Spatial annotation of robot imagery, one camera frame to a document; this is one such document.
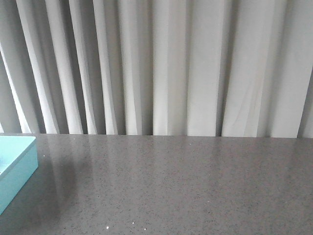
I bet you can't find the light blue box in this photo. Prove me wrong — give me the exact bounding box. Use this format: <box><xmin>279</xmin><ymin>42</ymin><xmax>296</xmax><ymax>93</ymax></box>
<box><xmin>0</xmin><ymin>136</ymin><xmax>39</xmax><ymax>213</ymax></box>

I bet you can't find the grey pleated curtain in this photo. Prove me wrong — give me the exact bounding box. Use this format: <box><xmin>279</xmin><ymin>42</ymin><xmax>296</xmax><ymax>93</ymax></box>
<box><xmin>0</xmin><ymin>0</ymin><xmax>313</xmax><ymax>138</ymax></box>

